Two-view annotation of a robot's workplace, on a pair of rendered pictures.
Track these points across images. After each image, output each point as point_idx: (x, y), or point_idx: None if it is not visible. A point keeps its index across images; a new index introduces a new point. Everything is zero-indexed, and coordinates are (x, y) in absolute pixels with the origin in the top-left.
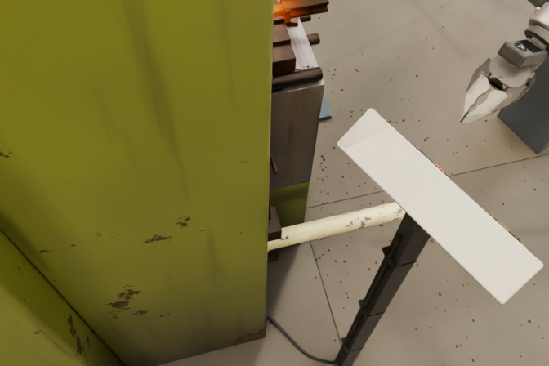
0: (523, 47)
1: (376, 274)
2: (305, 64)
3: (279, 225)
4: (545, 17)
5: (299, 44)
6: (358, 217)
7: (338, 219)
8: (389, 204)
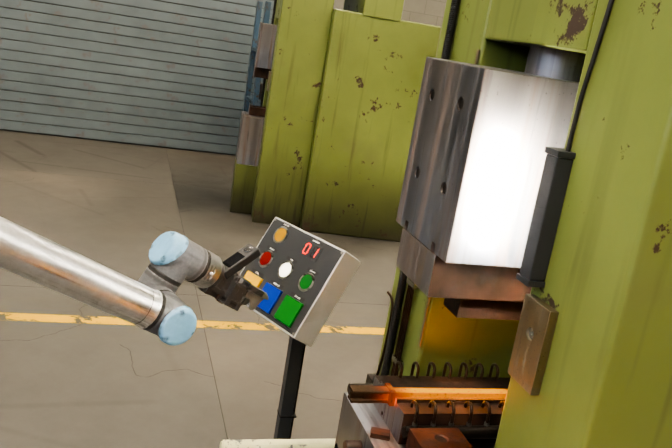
0: (247, 246)
1: (300, 365)
2: (360, 404)
3: (369, 375)
4: (218, 258)
5: (367, 418)
6: (293, 439)
7: (309, 440)
8: (263, 444)
